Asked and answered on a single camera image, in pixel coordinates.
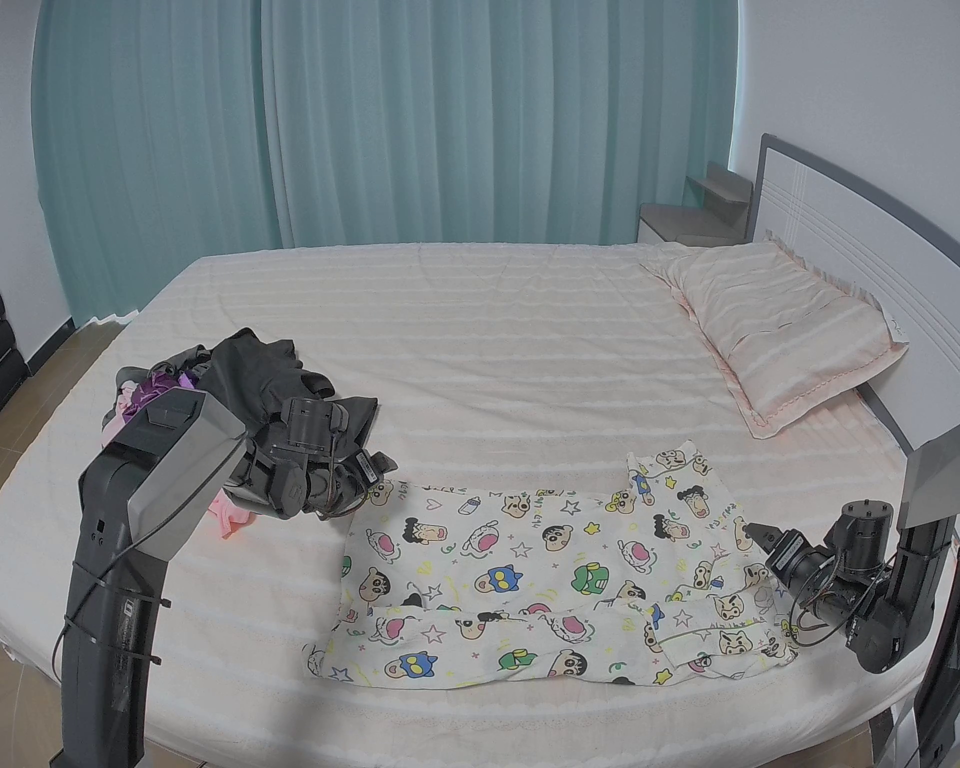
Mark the grey garment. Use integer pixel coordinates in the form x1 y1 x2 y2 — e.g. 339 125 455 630
112 345 215 391

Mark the black cable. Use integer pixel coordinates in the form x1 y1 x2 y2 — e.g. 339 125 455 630
791 592 852 651

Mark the grey bedside table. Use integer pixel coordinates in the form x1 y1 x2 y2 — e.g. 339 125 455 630
637 161 753 247

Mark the bed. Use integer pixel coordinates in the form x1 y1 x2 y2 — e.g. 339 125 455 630
0 133 960 759

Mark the black garment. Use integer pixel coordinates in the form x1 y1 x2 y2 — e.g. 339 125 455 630
198 327 380 451

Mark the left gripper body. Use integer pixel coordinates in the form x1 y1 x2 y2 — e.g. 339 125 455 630
341 448 400 519

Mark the dark grey chest of drawers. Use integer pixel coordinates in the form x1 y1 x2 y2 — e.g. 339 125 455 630
0 292 27 410

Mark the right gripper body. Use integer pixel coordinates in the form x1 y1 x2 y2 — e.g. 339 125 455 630
763 528 816 594

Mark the white printed pyjama top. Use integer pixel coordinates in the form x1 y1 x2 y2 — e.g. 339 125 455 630
302 442 800 687

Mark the purple satin garment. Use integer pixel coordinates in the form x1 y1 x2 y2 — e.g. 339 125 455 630
131 373 202 412

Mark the blue-green curtain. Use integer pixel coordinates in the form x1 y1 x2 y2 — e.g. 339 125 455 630
261 0 744 249
30 0 282 327

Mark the pink garment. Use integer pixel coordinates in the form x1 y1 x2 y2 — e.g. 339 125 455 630
101 382 260 541

